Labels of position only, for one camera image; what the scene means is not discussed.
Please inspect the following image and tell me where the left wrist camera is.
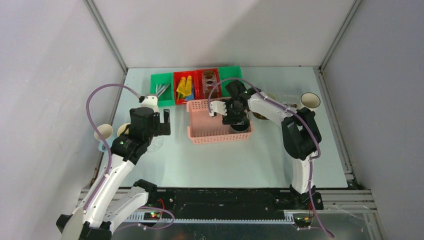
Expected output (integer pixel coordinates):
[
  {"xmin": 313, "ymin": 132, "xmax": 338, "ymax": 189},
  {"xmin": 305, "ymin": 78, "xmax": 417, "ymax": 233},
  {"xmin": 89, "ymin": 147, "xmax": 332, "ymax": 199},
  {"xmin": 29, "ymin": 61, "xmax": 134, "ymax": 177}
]
[{"xmin": 138, "ymin": 94, "xmax": 159, "ymax": 113}]

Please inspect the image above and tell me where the clear textured toothbrush holder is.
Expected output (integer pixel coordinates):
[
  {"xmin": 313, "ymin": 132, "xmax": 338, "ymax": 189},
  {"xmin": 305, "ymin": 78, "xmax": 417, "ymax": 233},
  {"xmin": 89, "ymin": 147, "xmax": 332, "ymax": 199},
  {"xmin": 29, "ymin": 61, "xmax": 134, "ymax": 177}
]
[{"xmin": 282, "ymin": 99, "xmax": 300, "ymax": 110}]

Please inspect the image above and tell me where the green toothpaste tube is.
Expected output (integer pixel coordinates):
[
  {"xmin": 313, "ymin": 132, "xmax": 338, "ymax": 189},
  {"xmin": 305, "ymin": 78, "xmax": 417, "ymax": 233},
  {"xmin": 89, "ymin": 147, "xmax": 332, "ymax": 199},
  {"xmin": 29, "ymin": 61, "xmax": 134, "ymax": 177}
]
[{"xmin": 177, "ymin": 92, "xmax": 186, "ymax": 100}]

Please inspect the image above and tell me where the white mug blue handle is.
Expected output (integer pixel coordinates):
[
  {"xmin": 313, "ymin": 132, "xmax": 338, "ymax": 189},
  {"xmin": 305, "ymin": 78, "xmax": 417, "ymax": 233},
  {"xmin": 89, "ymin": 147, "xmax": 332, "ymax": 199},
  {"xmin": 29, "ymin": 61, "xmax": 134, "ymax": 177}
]
[{"xmin": 93, "ymin": 124, "xmax": 116, "ymax": 153}]

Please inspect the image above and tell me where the green bin far right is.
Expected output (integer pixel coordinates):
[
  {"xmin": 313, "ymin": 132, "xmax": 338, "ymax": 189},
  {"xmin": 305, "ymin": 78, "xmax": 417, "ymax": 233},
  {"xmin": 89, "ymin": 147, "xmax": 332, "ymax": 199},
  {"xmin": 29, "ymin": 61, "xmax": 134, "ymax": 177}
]
[{"xmin": 218, "ymin": 66, "xmax": 243, "ymax": 97}]

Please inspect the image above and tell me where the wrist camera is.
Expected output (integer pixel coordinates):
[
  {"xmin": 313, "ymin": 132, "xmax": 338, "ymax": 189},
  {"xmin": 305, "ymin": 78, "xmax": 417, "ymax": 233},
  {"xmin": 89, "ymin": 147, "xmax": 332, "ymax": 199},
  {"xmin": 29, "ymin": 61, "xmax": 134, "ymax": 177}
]
[
  {"xmin": 138, "ymin": 94, "xmax": 159, "ymax": 113},
  {"xmin": 208, "ymin": 100, "xmax": 227, "ymax": 117}
]

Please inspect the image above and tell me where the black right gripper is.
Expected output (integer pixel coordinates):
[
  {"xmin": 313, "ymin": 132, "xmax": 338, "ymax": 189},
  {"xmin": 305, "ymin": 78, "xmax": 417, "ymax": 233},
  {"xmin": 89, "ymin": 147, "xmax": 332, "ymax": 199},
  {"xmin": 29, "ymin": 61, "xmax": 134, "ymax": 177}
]
[{"xmin": 220, "ymin": 99, "xmax": 245, "ymax": 125}]

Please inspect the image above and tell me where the clear textured oval tray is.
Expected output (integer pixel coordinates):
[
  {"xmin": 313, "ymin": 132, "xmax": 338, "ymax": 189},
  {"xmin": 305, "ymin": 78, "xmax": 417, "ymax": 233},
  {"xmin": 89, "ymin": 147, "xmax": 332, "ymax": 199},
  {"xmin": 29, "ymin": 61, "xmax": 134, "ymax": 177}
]
[{"xmin": 147, "ymin": 135, "xmax": 164, "ymax": 153}]

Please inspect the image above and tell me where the black mug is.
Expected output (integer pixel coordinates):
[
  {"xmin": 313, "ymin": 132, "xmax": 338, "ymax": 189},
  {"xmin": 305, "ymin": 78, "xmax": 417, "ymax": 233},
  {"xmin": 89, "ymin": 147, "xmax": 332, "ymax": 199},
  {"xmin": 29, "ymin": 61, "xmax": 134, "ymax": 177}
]
[{"xmin": 230, "ymin": 121, "xmax": 251, "ymax": 134}]

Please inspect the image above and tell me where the pink perforated basket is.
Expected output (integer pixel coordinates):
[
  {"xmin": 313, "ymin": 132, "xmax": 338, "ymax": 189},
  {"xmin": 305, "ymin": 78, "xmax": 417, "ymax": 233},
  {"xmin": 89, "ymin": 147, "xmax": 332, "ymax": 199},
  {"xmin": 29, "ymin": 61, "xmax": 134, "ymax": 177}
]
[{"xmin": 186, "ymin": 99, "xmax": 253, "ymax": 144}]

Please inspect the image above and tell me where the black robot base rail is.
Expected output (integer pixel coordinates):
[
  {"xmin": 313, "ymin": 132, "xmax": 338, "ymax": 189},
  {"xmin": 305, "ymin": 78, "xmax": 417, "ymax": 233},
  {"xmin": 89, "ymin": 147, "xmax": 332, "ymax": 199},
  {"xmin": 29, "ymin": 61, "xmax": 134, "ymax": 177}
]
[{"xmin": 147, "ymin": 187, "xmax": 324, "ymax": 221}]

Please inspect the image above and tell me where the green bin with toothbrushes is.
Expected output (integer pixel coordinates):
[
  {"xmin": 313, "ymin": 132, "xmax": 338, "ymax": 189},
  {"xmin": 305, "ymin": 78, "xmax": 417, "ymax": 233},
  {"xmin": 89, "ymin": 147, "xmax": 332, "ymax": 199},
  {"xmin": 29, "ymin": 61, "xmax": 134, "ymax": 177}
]
[{"xmin": 150, "ymin": 72, "xmax": 175, "ymax": 107}]

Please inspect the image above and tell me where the light green mug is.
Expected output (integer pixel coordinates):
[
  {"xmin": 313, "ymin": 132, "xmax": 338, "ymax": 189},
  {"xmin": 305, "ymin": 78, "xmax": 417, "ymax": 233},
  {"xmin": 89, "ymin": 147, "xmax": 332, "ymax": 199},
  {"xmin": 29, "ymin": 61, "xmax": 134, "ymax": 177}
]
[{"xmin": 265, "ymin": 92, "xmax": 278, "ymax": 102}]

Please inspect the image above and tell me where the white mug dark rim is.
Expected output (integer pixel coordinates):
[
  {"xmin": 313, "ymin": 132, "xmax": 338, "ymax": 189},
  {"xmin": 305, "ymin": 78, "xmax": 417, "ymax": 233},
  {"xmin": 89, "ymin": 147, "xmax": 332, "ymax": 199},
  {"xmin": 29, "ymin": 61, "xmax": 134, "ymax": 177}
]
[{"xmin": 298, "ymin": 92, "xmax": 321, "ymax": 112}]

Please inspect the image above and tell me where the red bin with holder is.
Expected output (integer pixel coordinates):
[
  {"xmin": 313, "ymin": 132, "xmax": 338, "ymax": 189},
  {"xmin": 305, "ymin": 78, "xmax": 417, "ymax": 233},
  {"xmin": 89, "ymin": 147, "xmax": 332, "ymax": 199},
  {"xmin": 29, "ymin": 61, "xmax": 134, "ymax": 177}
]
[{"xmin": 194, "ymin": 68, "xmax": 221, "ymax": 100}]

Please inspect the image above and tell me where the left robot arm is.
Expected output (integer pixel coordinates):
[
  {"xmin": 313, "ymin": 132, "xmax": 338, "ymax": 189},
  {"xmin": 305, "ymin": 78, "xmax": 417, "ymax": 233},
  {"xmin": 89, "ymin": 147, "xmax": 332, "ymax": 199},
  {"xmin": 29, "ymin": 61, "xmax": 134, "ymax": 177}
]
[{"xmin": 56, "ymin": 107, "xmax": 171, "ymax": 240}]

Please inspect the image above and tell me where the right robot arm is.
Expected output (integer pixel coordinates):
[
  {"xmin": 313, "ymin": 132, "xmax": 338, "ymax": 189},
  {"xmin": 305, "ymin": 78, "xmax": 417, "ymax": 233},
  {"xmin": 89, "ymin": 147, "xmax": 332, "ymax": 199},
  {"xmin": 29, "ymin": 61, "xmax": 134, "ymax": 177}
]
[{"xmin": 207, "ymin": 77, "xmax": 322, "ymax": 209}]

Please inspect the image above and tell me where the white toothbrush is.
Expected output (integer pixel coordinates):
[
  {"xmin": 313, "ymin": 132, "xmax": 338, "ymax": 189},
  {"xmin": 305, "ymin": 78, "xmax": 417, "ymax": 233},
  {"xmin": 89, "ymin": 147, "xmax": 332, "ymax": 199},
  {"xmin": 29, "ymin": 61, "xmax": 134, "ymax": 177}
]
[{"xmin": 154, "ymin": 83, "xmax": 171, "ymax": 99}]

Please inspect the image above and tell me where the cream mug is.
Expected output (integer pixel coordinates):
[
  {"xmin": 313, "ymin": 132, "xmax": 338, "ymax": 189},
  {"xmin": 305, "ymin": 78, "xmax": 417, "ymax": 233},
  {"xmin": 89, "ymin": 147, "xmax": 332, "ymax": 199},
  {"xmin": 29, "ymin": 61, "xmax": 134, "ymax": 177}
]
[{"xmin": 116, "ymin": 123, "xmax": 131, "ymax": 137}]

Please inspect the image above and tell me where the brown wooden oval tray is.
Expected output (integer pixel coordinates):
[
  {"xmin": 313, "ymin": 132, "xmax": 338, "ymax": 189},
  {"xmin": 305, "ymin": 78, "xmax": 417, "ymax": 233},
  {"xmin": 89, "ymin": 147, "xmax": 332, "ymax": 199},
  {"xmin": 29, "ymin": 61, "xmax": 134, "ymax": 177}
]
[{"xmin": 252, "ymin": 112, "xmax": 268, "ymax": 120}]

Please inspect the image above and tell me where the brown wooden toothbrush holder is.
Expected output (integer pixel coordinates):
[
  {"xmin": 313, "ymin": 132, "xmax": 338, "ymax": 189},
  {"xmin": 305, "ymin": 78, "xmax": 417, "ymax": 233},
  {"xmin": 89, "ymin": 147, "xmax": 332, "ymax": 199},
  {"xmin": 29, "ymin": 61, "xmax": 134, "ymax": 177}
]
[{"xmin": 200, "ymin": 68, "xmax": 221, "ymax": 99}]

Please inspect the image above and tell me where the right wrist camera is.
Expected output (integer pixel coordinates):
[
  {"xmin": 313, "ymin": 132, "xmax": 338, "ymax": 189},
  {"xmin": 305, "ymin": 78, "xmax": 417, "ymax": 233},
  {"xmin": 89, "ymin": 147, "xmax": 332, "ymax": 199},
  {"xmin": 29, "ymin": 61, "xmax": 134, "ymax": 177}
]
[{"xmin": 208, "ymin": 100, "xmax": 227, "ymax": 117}]

